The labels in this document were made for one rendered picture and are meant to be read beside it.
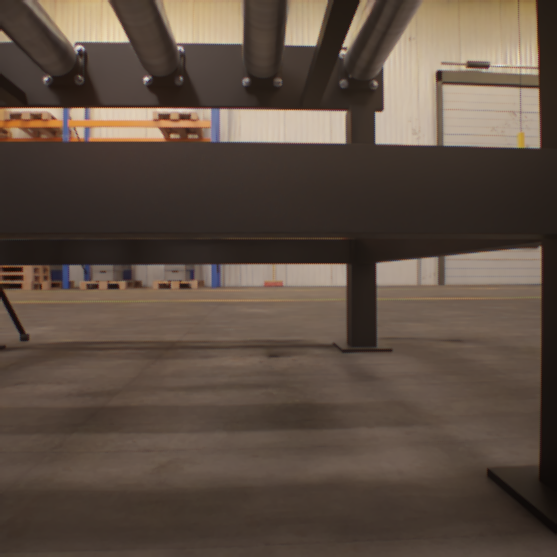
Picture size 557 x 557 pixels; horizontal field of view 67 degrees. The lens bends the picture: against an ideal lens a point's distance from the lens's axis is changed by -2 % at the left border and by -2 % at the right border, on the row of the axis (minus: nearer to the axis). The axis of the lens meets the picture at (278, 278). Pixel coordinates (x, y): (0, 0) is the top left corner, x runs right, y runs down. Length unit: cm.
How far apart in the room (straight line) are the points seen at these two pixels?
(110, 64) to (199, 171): 117
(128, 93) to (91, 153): 108
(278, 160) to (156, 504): 35
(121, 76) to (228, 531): 130
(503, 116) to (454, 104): 118
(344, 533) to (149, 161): 36
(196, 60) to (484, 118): 1009
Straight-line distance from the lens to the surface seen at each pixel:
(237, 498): 49
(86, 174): 39
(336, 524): 45
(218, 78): 145
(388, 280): 980
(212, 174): 37
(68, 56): 144
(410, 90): 1087
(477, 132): 1109
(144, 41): 123
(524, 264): 1118
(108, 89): 149
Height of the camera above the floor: 23
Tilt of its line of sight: level
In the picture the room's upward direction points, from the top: straight up
